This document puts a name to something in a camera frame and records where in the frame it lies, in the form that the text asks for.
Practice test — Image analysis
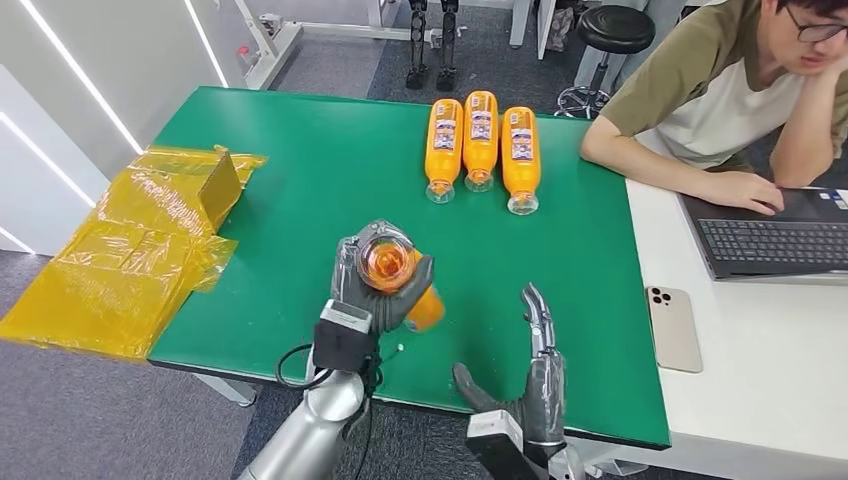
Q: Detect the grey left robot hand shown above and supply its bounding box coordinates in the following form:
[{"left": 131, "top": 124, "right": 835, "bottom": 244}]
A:
[{"left": 329, "top": 219, "right": 437, "bottom": 335}]

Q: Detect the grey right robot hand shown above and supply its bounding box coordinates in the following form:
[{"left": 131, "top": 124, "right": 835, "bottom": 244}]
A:
[{"left": 451, "top": 283, "right": 568, "bottom": 449}]

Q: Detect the person's left hand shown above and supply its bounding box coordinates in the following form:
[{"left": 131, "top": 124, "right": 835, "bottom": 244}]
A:
[{"left": 806, "top": 47, "right": 848, "bottom": 89}]

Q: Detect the person's right hand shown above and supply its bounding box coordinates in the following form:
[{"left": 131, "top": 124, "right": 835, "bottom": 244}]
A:
[{"left": 695, "top": 170, "right": 787, "bottom": 217}]

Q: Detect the orange bottle with clear cap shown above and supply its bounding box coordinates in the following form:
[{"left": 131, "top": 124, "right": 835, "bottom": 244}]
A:
[
  {"left": 500, "top": 106, "right": 542, "bottom": 217},
  {"left": 356, "top": 233, "right": 446, "bottom": 334},
  {"left": 462, "top": 90, "right": 499, "bottom": 194},
  {"left": 424, "top": 98, "right": 464, "bottom": 205}
]

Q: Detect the dark grey laptop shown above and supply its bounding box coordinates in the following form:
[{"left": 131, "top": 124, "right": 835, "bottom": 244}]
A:
[{"left": 678, "top": 187, "right": 848, "bottom": 284}]

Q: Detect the person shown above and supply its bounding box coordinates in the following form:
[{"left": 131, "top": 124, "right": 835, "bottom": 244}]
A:
[{"left": 580, "top": 0, "right": 848, "bottom": 217}]

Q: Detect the green table mat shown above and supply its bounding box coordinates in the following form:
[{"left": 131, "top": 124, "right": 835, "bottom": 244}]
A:
[{"left": 146, "top": 86, "right": 673, "bottom": 452}]

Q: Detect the beige smartphone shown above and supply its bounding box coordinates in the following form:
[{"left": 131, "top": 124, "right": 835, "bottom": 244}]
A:
[{"left": 645, "top": 285, "right": 704, "bottom": 375}]

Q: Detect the white table leg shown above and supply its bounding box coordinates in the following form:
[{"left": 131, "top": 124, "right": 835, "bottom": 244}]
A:
[{"left": 193, "top": 372, "right": 259, "bottom": 408}]

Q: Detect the black round stool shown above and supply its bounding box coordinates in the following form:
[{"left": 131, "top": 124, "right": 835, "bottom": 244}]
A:
[{"left": 553, "top": 5, "right": 656, "bottom": 121}]

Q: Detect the black robot leg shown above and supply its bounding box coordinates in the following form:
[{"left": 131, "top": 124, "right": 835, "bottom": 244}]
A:
[
  {"left": 404, "top": 0, "right": 429, "bottom": 92},
  {"left": 434, "top": 0, "right": 460, "bottom": 94}
]

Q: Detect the yellow film wrapped cardboard box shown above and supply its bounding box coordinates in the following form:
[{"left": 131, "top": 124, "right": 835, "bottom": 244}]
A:
[{"left": 0, "top": 144, "right": 269, "bottom": 364}]

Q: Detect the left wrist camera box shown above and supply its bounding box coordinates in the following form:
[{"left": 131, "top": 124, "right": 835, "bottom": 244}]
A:
[{"left": 311, "top": 299, "right": 375, "bottom": 374}]

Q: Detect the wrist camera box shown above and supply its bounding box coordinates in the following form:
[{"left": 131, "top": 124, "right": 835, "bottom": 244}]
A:
[
  {"left": 311, "top": 299, "right": 375, "bottom": 374},
  {"left": 464, "top": 409, "right": 552, "bottom": 480}
]

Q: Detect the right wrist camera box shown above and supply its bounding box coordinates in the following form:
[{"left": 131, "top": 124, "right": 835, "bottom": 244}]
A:
[{"left": 464, "top": 409, "right": 552, "bottom": 480}]

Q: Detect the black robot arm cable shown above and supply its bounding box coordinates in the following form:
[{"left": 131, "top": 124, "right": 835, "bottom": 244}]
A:
[{"left": 274, "top": 342, "right": 334, "bottom": 391}]

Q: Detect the white metal stand frame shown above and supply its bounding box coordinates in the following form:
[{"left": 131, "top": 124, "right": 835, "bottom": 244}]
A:
[{"left": 231, "top": 0, "right": 442, "bottom": 91}]

